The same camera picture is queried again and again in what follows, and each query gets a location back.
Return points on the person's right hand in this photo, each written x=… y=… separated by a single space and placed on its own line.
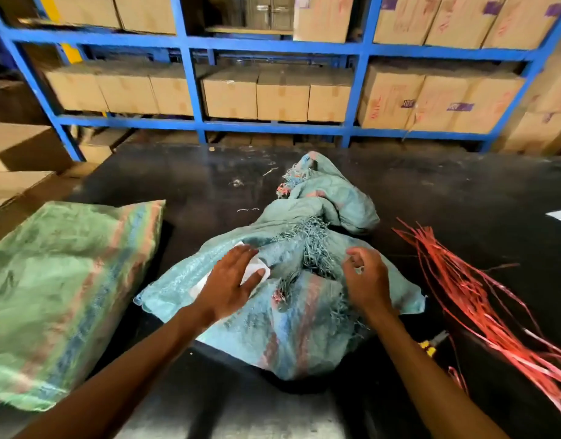
x=369 y=281

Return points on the person's left hand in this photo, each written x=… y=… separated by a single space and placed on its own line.
x=227 y=288

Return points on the blue woven sack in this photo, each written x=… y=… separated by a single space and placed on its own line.
x=308 y=333

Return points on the green woven sack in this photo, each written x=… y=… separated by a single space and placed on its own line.
x=65 y=292

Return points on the person's left forearm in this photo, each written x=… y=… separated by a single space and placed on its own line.
x=125 y=384

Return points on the person's right forearm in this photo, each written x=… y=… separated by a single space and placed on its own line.
x=426 y=384

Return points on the white paper label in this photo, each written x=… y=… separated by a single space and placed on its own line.
x=254 y=264

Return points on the rows of plain taped boxes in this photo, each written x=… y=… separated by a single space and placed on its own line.
x=230 y=93

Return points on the tall stack of printed cartons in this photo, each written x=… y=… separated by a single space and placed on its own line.
x=541 y=132

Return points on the blue metal shelf rack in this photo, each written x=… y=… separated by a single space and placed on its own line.
x=262 y=44

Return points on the pile of brown cardboard boxes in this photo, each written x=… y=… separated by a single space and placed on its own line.
x=20 y=141

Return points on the flat cardboard sheet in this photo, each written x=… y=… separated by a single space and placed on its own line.
x=248 y=30

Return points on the yellow vertical post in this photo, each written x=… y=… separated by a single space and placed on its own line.
x=72 y=53

